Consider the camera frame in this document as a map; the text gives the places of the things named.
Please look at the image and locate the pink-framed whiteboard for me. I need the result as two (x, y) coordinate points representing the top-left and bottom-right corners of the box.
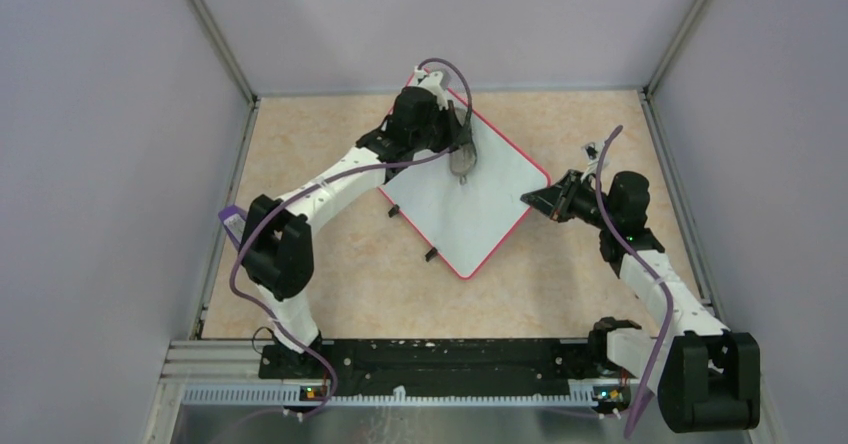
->
(380, 111), (551, 280)

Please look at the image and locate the silver mesh eraser sponge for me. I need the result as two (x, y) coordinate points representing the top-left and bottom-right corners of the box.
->
(449, 134), (477, 185)

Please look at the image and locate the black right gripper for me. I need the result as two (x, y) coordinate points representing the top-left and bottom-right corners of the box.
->
(521, 171), (615, 231)

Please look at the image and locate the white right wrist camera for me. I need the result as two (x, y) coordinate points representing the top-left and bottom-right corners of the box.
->
(581, 141), (606, 180)

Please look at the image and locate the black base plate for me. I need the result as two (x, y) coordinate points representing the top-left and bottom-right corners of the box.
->
(258, 338), (635, 397)

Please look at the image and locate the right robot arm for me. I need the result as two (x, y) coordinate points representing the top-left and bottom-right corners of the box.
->
(521, 170), (761, 433)

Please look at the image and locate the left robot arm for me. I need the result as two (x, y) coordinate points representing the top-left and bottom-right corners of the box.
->
(239, 85), (470, 378)

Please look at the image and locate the purple box holder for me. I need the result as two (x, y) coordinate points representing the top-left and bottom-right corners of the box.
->
(218, 205), (247, 249)

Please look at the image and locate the aluminium frame rail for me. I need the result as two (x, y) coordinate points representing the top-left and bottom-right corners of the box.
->
(144, 323), (784, 443)

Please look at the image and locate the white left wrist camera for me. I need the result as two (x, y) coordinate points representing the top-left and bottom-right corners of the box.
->
(410, 67), (450, 110)

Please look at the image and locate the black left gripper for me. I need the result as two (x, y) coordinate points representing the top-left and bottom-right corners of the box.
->
(411, 100), (472, 154)

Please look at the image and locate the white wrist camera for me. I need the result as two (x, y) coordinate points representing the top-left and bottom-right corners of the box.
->
(581, 141), (606, 180)
(410, 67), (450, 110)

